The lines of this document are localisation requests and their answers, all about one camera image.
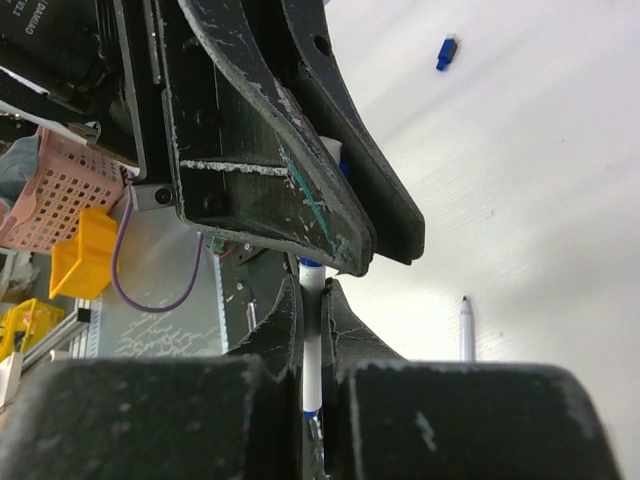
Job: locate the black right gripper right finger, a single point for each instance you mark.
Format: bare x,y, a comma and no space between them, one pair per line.
366,397

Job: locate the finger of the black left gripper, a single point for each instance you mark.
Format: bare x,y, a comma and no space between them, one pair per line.
317,84

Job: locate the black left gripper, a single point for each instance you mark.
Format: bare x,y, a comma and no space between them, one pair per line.
219,138

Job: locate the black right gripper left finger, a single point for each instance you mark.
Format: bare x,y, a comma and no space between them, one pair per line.
267,417

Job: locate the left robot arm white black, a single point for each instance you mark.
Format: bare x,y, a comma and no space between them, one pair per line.
58,64

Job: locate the pink perforated basket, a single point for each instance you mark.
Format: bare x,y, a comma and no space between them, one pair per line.
70,177

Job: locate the yellow plastic bin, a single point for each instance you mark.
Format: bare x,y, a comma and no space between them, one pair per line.
25,324
81,266

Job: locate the white slotted cable duct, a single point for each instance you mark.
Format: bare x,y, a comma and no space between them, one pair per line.
224,337

